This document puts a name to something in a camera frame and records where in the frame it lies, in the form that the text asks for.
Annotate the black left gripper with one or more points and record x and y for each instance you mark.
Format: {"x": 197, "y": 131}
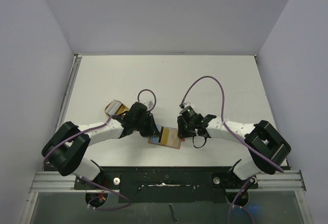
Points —
{"x": 152, "y": 129}

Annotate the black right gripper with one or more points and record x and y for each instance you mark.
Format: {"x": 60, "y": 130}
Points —
{"x": 183, "y": 127}

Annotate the gold credit card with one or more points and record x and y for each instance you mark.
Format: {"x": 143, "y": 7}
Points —
{"x": 169, "y": 137}

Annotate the tan leather card holder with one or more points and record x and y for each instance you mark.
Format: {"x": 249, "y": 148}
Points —
{"x": 154, "y": 140}

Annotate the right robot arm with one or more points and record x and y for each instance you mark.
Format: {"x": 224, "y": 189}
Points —
{"x": 266, "y": 146}

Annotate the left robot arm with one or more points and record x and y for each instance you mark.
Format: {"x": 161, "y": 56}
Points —
{"x": 66, "y": 149}

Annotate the wooden card tray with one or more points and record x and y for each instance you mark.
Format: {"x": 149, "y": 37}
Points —
{"x": 116, "y": 108}

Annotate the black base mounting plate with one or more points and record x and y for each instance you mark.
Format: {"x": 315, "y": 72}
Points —
{"x": 171, "y": 184}

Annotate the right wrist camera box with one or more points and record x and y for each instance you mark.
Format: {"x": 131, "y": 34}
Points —
{"x": 186, "y": 104}

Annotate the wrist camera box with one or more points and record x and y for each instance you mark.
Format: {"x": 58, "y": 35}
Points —
{"x": 186, "y": 104}
{"x": 149, "y": 105}

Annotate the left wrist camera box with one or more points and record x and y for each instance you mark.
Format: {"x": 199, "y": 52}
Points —
{"x": 149, "y": 105}

